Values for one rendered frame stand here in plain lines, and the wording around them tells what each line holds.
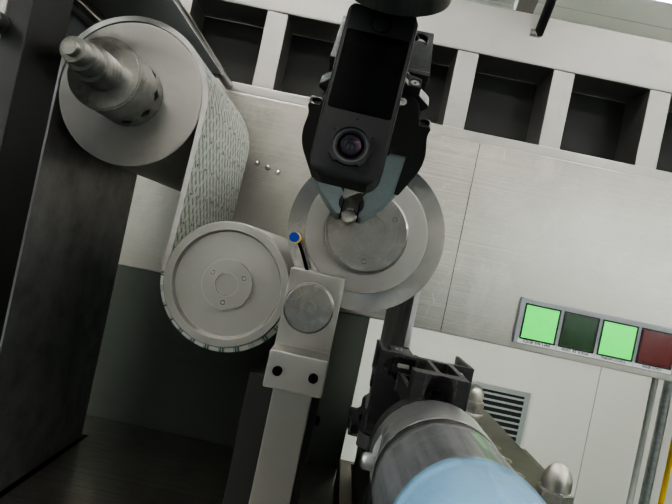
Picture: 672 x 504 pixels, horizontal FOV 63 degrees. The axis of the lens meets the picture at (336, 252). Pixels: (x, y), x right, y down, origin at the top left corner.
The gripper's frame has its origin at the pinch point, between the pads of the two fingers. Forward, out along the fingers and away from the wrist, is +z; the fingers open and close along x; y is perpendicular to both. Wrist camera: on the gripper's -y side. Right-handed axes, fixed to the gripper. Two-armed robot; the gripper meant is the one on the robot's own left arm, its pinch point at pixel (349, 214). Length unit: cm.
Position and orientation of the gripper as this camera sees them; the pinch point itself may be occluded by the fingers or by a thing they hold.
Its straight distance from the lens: 47.6
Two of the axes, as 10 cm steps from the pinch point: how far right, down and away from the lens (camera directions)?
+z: -1.2, 6.3, 7.7
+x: -9.8, -2.1, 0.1
